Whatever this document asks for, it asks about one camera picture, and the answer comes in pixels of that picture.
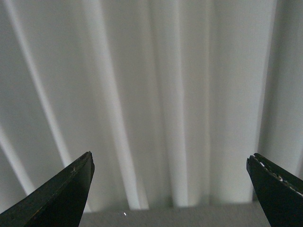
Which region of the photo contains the white pleated curtain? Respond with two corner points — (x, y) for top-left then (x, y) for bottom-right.
(0, 0), (303, 212)

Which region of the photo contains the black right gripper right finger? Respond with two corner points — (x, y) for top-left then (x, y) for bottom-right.
(246, 153), (303, 227)

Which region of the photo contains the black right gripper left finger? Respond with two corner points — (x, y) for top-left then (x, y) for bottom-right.
(0, 152), (95, 227)

